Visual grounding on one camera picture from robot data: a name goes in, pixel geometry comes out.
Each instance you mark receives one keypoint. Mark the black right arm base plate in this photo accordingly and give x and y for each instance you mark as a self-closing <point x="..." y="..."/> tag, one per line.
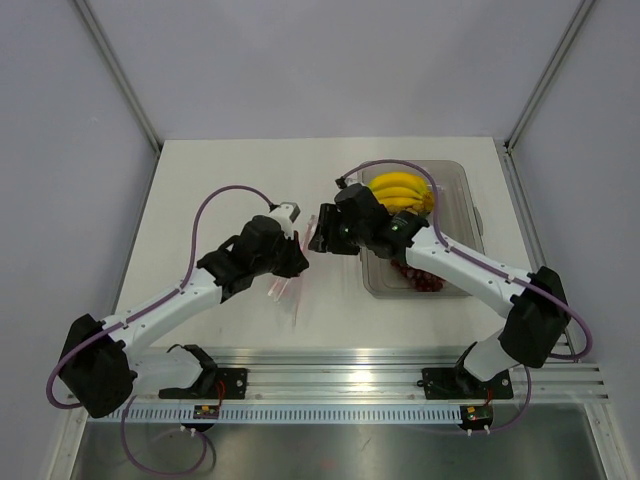
<point x="447" y="383"/>

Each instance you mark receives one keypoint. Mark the left small circuit board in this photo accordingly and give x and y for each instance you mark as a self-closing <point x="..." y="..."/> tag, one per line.
<point x="206" y="412"/>

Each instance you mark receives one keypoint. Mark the small circuit board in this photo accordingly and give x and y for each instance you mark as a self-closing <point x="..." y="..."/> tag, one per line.
<point x="206" y="412"/>
<point x="476" y="417"/>

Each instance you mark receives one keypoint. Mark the left aluminium frame post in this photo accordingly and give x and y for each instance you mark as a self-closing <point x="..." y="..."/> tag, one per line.
<point x="109" y="57"/>

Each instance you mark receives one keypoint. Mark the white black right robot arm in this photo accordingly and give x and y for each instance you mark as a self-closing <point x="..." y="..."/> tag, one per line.
<point x="533" y="305"/>

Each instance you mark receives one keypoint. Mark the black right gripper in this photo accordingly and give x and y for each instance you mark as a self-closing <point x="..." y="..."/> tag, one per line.
<point x="329" y="219"/>

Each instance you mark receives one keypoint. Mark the aluminium frame post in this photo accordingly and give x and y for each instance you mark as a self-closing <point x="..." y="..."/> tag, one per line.
<point x="550" y="71"/>
<point x="109" y="57"/>

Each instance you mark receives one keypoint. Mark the aluminium mounting rail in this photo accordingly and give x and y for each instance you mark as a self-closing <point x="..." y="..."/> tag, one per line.
<point x="360" y="387"/>

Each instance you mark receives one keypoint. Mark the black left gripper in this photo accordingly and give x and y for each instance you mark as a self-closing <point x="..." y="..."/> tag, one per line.
<point x="297" y="262"/>

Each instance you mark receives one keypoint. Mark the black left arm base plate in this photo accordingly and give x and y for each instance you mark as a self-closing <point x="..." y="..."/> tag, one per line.
<point x="225" y="382"/>

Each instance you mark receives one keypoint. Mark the clear grey plastic bin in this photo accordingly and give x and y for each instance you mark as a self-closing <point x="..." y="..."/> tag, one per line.
<point x="458" y="220"/>

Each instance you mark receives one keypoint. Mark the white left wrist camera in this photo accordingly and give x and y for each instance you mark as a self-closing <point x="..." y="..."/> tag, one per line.
<point x="285" y="214"/>

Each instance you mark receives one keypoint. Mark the right small circuit board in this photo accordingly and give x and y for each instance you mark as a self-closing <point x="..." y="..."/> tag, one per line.
<point x="476" y="417"/>

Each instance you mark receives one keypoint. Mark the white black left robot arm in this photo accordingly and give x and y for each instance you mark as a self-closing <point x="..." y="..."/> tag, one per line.
<point x="105" y="362"/>

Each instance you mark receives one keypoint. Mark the right aluminium frame post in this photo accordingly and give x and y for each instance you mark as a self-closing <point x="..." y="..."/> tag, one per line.
<point x="550" y="71"/>

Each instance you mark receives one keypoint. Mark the clear red-dotted zip bag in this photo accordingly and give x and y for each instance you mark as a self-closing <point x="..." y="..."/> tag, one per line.
<point x="287" y="292"/>

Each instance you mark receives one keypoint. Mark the red grape bunch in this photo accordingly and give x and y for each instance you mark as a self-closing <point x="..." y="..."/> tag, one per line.
<point x="418" y="280"/>

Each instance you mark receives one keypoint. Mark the yellow banana bunch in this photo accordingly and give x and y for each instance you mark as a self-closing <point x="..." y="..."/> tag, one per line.
<point x="401" y="191"/>

